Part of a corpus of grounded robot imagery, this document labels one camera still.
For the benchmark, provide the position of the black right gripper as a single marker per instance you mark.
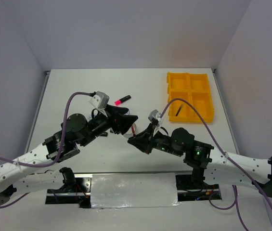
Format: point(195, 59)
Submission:
point(144, 140)

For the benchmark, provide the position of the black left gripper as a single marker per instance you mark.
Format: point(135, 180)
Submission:
point(123, 121)

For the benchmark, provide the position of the red gel pen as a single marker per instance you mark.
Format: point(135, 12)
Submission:
point(133, 130)

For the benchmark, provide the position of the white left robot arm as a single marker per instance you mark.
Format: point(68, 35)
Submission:
point(20, 176)

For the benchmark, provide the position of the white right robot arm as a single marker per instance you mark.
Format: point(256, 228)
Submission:
point(209, 165)

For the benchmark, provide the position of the pink highlighter marker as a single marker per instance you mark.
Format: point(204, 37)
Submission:
point(122, 100)

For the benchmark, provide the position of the blue highlighter marker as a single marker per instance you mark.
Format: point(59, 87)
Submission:
point(105, 134)

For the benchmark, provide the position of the yellow compartment tray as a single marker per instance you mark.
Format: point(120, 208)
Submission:
point(195, 89)

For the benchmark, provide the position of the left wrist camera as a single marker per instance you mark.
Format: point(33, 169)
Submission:
point(99, 101)

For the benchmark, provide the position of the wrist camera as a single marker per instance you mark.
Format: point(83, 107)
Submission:
point(99, 101)
point(156, 119)

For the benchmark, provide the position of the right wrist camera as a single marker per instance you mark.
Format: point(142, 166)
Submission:
point(156, 119)

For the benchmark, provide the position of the left table aluminium rail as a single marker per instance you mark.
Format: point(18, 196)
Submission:
point(47, 74)

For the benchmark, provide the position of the table aluminium rail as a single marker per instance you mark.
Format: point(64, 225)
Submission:
point(225, 110)
point(47, 74)

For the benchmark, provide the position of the right table aluminium rail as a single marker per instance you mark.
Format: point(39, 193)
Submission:
point(225, 110)

